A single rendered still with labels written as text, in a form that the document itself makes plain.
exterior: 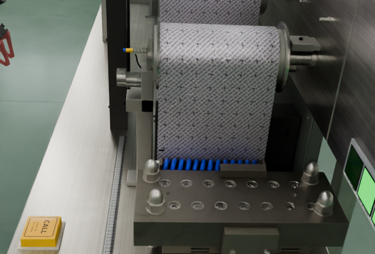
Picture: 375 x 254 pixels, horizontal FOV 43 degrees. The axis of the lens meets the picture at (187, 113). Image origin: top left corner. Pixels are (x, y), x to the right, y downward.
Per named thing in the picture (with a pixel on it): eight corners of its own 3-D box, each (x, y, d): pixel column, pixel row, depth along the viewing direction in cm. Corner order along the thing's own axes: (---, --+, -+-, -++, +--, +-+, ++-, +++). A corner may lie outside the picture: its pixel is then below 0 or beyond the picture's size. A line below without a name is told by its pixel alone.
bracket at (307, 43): (285, 42, 102) (287, 33, 101) (312, 43, 102) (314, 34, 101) (291, 51, 97) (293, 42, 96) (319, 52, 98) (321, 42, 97)
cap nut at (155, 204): (146, 202, 91) (146, 183, 89) (165, 202, 92) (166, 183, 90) (145, 215, 88) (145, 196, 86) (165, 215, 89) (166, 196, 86)
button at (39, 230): (29, 224, 103) (28, 215, 102) (62, 224, 104) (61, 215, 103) (20, 247, 97) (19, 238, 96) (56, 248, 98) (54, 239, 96)
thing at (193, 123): (157, 162, 105) (158, 85, 96) (263, 163, 107) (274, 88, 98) (157, 163, 105) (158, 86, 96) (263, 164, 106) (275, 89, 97)
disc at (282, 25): (267, 74, 111) (275, 12, 103) (269, 74, 111) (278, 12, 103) (280, 105, 98) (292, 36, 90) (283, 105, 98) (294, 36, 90)
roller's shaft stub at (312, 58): (277, 62, 103) (280, 43, 101) (309, 63, 104) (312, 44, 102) (282, 71, 100) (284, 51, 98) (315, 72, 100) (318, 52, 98)
